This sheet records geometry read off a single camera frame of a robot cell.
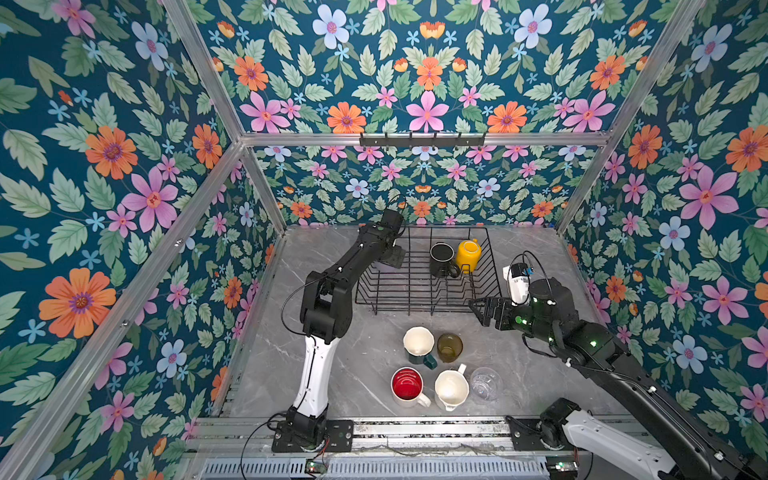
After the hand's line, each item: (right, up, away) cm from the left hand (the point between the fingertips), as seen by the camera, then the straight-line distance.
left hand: (390, 248), depth 98 cm
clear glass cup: (+28, -38, -16) cm, 50 cm away
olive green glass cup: (+18, -30, -11) cm, 36 cm away
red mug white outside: (+5, -39, -17) cm, 43 cm away
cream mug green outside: (+9, -28, -13) cm, 32 cm away
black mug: (+16, -4, -2) cm, 17 cm away
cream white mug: (+18, -37, -20) cm, 46 cm away
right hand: (+24, -13, -28) cm, 39 cm away
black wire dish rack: (+8, -15, +3) cm, 17 cm away
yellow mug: (+26, -2, 0) cm, 26 cm away
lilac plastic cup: (-2, -6, -5) cm, 8 cm away
